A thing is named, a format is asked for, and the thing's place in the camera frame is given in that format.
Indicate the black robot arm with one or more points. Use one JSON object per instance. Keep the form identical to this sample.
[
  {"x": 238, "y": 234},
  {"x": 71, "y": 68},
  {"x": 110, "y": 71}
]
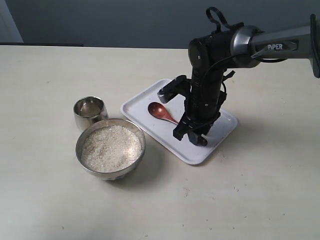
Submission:
[{"x": 215, "y": 57}]

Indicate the white rectangular tray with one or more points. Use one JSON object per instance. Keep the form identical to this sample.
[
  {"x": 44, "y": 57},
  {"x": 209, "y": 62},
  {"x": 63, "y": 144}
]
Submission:
[{"x": 136, "y": 110}]

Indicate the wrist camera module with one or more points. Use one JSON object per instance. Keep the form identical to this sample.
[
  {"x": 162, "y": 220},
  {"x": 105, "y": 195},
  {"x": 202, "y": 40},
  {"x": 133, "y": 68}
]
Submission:
[{"x": 170, "y": 91}]

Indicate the small steel cup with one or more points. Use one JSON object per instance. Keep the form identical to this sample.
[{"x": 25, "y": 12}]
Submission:
[{"x": 88, "y": 111}]

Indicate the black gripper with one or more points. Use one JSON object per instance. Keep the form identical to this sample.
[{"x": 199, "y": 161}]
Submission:
[{"x": 203, "y": 105}]

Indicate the brown wooden spoon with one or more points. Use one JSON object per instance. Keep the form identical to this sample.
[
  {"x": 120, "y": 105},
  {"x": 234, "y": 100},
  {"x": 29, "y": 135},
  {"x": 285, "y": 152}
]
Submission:
[{"x": 158, "y": 111}]

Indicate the steel bowl of rice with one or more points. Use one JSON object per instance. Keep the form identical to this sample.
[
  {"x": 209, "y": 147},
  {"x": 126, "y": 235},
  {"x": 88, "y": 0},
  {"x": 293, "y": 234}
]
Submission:
[{"x": 110, "y": 149}]

